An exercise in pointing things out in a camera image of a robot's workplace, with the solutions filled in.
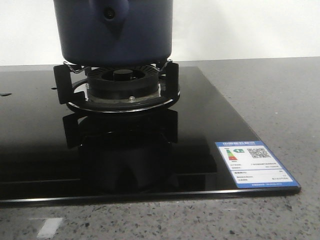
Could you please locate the black pot support grate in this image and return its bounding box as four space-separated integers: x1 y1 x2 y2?
53 60 180 115

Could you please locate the blue energy label sticker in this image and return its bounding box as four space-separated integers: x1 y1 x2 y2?
215 140 300 189

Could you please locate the dark blue cooking pot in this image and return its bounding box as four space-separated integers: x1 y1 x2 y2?
53 0 173 67

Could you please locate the black round gas burner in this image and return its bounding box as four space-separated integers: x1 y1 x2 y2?
87 65 161 103

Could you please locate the black glass gas cooktop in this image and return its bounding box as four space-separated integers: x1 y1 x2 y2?
0 66 301 206

